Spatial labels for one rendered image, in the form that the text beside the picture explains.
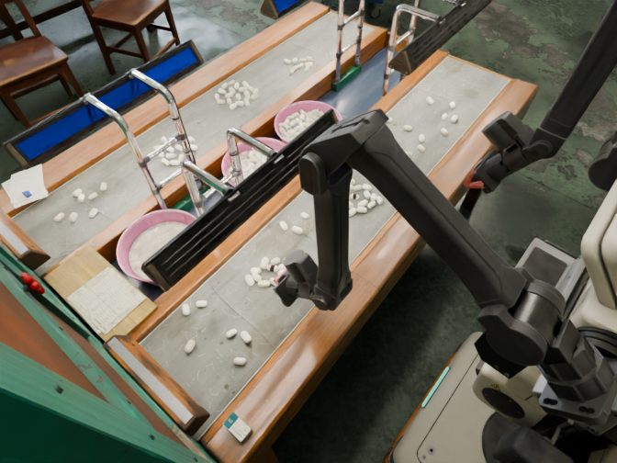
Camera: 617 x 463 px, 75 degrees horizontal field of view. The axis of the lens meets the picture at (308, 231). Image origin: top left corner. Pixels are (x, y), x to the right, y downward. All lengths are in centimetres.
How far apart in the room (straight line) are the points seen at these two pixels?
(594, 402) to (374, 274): 66
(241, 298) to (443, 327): 112
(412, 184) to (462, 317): 155
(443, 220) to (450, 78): 145
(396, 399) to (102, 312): 121
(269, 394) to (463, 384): 83
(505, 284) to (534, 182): 216
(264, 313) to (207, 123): 86
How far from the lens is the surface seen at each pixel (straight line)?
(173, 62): 142
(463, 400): 164
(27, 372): 31
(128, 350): 108
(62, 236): 151
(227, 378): 111
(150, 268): 86
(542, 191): 273
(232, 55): 204
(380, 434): 183
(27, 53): 315
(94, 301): 128
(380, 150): 56
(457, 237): 59
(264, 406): 106
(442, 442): 159
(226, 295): 120
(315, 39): 217
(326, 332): 111
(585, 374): 70
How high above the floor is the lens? 179
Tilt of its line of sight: 54 degrees down
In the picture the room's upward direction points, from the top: 1 degrees counter-clockwise
